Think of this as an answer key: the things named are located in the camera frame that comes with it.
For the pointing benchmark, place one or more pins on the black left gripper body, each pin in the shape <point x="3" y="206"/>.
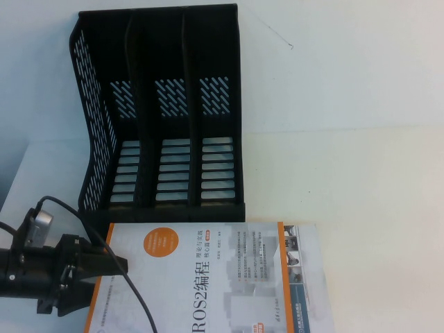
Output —
<point x="67" y="253"/>

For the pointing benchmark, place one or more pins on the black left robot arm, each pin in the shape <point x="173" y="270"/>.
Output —
<point x="24" y="274"/>

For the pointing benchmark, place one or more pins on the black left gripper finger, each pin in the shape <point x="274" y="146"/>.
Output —
<point x="76" y="291"/>
<point x="107" y="265"/>

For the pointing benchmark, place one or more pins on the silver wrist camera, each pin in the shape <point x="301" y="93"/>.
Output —
<point x="40" y="227"/>

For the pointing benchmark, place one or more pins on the grey car suspension book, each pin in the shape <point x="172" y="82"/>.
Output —
<point x="308" y="277"/>

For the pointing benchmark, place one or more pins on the white orange ROS2 book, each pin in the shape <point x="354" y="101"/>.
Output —
<point x="208" y="277"/>

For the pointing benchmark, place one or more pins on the black plastic book stand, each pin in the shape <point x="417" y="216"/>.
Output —
<point x="104" y="138"/>

